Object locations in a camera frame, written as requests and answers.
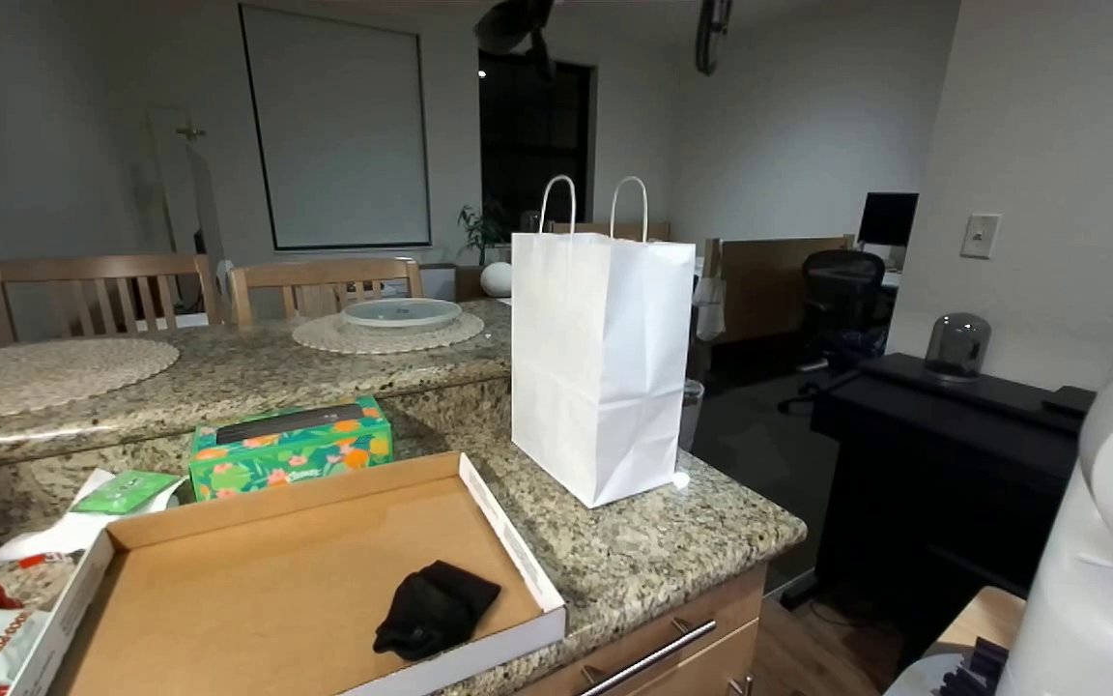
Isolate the metal drawer handle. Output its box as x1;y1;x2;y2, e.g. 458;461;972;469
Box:
578;620;721;696

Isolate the white round vase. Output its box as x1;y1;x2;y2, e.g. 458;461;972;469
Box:
475;260;517;301

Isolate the clear glass plate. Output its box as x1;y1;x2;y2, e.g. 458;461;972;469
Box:
337;292;466;332

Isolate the round woven placemat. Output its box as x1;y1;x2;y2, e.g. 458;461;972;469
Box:
0;336;181;429
288;307;489;361

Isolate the potted plant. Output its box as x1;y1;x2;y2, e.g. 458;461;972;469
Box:
457;201;510;265

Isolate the black computer monitor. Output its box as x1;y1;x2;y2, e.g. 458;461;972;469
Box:
854;191;918;256

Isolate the green floral tissue box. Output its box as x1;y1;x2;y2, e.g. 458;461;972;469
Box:
184;394;396;508

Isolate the grey round bin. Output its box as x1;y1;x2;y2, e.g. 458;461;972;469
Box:
922;310;991;379

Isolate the white-rimmed cardboard tray box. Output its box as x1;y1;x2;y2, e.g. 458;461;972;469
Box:
8;450;568;696

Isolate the black piano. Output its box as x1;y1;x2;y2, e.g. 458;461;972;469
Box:
812;352;1096;609

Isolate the white paper bag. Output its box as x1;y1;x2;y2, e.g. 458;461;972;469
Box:
504;169;699;513

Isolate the white projector screen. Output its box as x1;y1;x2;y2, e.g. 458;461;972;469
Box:
238;0;434;252

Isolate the brown wooden desk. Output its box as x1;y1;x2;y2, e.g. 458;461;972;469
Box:
708;231;859;347

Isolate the white light switch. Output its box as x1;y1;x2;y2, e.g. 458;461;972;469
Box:
959;207;1004;265

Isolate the dark window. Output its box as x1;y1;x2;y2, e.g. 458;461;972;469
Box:
475;50;598;242

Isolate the clear plastic cup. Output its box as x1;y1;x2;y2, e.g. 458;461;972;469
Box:
677;375;712;457

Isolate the wooden counter cabinet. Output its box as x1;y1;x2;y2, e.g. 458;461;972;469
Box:
512;566;771;696

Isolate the wooden dining chair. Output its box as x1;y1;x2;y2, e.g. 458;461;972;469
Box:
221;252;426;332
0;252;225;347

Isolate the black office chair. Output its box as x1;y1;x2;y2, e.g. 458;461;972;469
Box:
780;247;893;417

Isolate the green wipes packet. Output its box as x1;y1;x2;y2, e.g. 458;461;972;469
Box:
0;464;184;568

